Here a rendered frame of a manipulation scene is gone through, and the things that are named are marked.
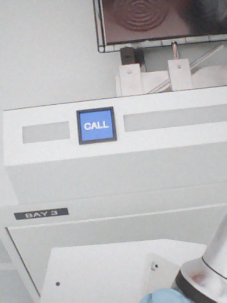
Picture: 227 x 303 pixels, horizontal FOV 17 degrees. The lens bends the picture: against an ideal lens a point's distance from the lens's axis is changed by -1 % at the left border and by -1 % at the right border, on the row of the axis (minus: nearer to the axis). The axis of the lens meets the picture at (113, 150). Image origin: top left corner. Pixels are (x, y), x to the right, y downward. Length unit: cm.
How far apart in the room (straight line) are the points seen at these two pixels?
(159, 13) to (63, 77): 20
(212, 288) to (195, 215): 59
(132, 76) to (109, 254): 29
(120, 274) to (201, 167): 20
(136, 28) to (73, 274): 42
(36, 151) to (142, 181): 18
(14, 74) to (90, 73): 14
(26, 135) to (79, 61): 27
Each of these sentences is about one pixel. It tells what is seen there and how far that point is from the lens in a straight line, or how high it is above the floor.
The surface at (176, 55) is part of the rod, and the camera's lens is 129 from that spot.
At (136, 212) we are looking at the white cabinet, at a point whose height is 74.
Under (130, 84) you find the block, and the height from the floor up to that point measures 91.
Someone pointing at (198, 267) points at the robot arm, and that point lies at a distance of 82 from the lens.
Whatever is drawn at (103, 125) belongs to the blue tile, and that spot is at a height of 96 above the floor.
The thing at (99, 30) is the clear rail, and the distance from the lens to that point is 132.
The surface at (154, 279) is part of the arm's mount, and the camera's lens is 106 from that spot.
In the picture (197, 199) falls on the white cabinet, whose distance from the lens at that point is 132.
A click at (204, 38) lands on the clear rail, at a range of 131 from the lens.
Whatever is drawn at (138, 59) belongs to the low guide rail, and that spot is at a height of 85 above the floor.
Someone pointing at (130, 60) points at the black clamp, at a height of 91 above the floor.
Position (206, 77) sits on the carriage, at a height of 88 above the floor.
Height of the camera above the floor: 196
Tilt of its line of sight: 62 degrees down
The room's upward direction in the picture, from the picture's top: 7 degrees counter-clockwise
